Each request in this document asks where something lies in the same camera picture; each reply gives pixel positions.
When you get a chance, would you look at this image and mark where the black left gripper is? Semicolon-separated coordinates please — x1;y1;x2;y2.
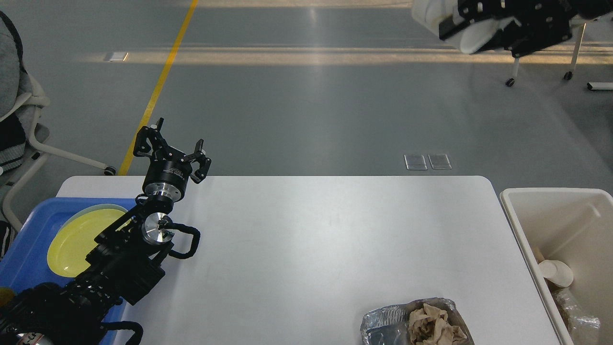
133;117;212;202

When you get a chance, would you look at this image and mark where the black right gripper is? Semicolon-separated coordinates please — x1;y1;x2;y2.
439;0;613;58

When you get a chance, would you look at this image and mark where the clear plastic cup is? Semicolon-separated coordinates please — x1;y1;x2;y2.
412;0;501;54

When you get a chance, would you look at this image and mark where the yellow plate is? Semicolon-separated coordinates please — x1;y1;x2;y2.
46;209;124;278

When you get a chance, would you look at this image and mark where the dark teal mug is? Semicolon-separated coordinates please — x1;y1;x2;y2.
0;287;17;308

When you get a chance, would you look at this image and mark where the white paper cup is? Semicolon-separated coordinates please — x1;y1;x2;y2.
538;260;574;288

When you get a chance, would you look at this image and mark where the aluminium foil sheet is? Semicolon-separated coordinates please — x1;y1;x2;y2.
360;298;474;345
551;288;601;345

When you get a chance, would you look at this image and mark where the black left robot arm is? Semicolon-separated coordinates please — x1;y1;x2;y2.
1;118;212;345

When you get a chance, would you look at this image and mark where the white office chair right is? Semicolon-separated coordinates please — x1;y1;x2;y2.
504;16;612;87

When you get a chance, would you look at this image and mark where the white office chair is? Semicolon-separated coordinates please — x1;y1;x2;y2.
0;13;116;257
504;16;612;87

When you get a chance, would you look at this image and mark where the pale green plate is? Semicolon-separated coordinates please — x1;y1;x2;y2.
60;203;128;229

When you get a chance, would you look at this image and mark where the white floor socket plate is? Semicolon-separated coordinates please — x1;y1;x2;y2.
105;52;129;62

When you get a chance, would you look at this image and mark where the white bar on floor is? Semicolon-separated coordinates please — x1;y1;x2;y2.
587;81;613;92

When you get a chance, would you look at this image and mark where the small clear plastic lid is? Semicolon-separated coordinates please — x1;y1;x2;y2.
428;153;453;170
404;154;428;171

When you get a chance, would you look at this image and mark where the white office chair left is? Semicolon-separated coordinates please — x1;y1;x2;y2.
0;13;116;257

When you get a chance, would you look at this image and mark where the blue plastic tray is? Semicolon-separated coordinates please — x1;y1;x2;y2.
1;198;144;345

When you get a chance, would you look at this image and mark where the white plastic bin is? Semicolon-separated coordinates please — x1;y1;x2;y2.
500;187;613;345

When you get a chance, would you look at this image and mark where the crumpled brown paper napkin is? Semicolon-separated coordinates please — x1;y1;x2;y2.
407;303;468;345

